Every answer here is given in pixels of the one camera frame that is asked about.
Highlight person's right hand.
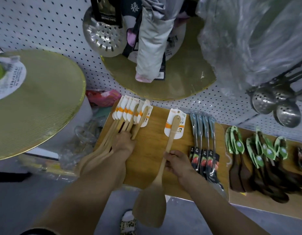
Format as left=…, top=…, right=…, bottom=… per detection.
left=163, top=150, right=195, bottom=179

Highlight person's left hand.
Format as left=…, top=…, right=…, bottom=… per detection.
left=112, top=131, right=137, bottom=158

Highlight light wooden spatula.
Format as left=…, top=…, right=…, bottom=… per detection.
left=131, top=106, right=151, bottom=140

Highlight wooden spatula with card label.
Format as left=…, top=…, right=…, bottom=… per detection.
left=132, top=108, right=187, bottom=228

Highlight person's right forearm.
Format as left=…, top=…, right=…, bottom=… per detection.
left=177, top=169, right=270, bottom=235

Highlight person's left forearm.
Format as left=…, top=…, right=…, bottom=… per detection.
left=31, top=150, right=129, bottom=235

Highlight row of labelled wooden spatulas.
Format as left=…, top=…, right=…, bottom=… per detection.
left=75, top=94, right=154, bottom=176

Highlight bamboo display board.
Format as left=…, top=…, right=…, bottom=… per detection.
left=94, top=100, right=230, bottom=201
left=219, top=123, right=302, bottom=220

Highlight steel spatula with black label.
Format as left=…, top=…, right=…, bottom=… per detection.
left=207, top=115, right=227, bottom=196
left=195, top=113, right=204, bottom=173
left=189, top=113, right=198, bottom=167
left=201, top=114, right=212, bottom=179

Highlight clear plastic packs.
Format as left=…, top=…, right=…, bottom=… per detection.
left=58, top=115, right=106, bottom=170

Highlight pink plastic packet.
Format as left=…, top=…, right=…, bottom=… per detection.
left=86, top=89, right=122, bottom=108

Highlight leopard print slipper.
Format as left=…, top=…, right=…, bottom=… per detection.
left=119, top=209, right=138, bottom=235

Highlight pile of dark green-labelled spoons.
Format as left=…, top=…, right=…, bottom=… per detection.
left=225, top=126, right=302, bottom=204

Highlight large gold round board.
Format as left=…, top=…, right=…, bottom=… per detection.
left=0, top=49, right=87, bottom=162

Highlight grey folded fabric bundle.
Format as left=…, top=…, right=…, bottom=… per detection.
left=135, top=0, right=181, bottom=83

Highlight perforated steel skimmer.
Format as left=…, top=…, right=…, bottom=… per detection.
left=82, top=0, right=128, bottom=58

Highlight perforated steel ladle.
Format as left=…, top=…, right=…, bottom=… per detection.
left=247, top=82, right=277, bottom=114
left=268, top=68, right=302, bottom=102
left=275, top=101, right=302, bottom=129

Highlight clear plastic bag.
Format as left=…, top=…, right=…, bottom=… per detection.
left=195, top=0, right=302, bottom=97

